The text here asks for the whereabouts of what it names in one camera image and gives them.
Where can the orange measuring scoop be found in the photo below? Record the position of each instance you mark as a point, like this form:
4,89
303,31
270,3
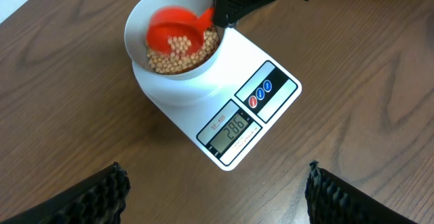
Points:
176,21

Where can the grey round bowl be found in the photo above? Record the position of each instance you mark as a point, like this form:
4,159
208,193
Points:
137,27

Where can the white digital kitchen scale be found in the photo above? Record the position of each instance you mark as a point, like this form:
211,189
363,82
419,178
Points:
228,108

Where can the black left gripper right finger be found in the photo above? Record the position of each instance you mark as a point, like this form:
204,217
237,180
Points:
332,200

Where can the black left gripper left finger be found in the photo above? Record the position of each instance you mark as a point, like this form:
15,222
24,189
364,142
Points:
100,198

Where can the soybeans in bowl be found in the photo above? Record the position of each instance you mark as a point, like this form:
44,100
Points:
180,59

